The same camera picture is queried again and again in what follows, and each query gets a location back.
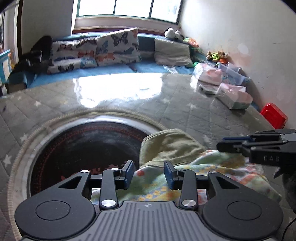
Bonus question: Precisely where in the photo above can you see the red plastic stool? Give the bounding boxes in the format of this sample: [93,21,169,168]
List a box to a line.
[260,103,288,129]

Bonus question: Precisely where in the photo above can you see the black clothes pile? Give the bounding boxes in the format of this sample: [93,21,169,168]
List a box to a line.
[11,35,53,74]

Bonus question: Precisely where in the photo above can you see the patterned green children's jacket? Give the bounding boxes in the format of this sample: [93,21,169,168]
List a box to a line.
[90,128,282,207]

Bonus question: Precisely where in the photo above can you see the small plush toys group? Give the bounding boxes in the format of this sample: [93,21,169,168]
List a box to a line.
[206,51,229,64]

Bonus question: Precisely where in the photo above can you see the clear plastic storage bin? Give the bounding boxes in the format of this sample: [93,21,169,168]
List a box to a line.
[217,62,251,86]

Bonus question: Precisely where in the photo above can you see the round black induction cooktop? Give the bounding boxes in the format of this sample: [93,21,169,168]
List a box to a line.
[27,114,161,196]

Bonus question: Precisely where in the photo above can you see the blue sofa bench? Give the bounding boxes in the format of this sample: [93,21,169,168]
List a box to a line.
[5,32,262,112]

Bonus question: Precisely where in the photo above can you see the pink tissue pack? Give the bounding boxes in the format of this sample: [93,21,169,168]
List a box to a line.
[193,63,223,86]
[216,83,253,109]

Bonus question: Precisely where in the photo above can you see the grey plain cushion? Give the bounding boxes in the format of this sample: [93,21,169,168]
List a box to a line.
[154,38,193,67]

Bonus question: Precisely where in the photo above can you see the grey quilted star table mat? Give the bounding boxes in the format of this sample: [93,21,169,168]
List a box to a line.
[1,73,295,240]

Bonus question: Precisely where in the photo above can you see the blue white cabinet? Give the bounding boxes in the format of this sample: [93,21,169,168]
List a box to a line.
[0,49,12,85]

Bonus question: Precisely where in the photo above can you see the flat butterfly pillow stack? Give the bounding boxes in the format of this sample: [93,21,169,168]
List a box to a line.
[47,38,97,74]

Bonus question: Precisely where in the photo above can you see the rear pink tissue pack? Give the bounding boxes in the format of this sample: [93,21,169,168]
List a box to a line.
[193,63,223,86]

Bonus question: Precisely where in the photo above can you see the front pink tissue pack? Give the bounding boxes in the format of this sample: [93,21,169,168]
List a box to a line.
[216,83,253,109]

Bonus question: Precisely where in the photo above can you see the green framed window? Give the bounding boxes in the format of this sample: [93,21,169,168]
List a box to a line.
[76,0,183,24]

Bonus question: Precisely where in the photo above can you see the large butterfly pillow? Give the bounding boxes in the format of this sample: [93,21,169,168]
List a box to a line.
[95,28,142,66]

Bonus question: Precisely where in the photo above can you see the white plush toy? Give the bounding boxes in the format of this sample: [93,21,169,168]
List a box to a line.
[164,28,185,41]

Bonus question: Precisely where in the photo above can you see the small flat grey box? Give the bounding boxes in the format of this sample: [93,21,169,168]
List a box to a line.
[199,84,218,95]

